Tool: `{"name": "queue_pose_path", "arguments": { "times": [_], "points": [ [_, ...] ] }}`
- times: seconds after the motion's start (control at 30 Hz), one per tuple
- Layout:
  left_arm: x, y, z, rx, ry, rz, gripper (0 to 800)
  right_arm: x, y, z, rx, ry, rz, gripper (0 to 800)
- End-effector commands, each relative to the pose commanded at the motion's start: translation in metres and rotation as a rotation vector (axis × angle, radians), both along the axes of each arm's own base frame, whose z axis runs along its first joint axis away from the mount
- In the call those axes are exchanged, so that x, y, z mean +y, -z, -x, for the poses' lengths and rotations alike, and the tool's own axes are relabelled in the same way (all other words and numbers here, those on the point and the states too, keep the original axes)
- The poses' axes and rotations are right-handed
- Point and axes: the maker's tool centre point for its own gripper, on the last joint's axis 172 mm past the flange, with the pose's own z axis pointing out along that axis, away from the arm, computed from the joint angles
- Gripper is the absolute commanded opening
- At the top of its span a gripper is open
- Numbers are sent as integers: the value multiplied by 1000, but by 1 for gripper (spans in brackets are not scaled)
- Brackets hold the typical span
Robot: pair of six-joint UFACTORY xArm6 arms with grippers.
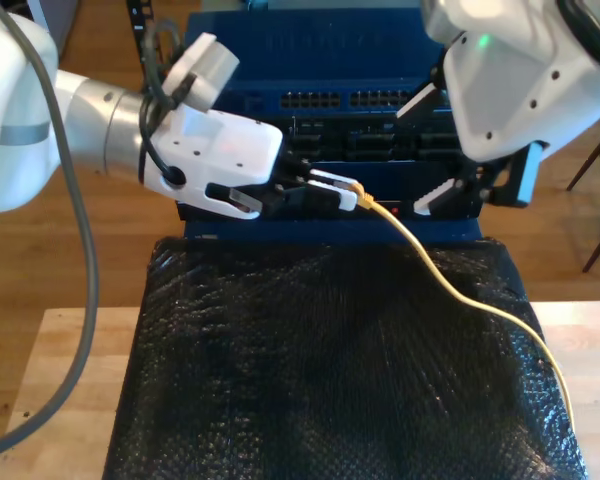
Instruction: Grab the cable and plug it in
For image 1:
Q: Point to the blue network switch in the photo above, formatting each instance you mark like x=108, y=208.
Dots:
x=330, y=50

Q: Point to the black perforated rack post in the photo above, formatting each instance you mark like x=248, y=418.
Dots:
x=139, y=25

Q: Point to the dark metal stool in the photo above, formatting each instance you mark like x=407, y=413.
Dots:
x=594, y=156

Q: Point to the grey cabinet panel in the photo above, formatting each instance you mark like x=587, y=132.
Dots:
x=60, y=20

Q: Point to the dark blue rack unit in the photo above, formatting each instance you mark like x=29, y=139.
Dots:
x=445, y=232

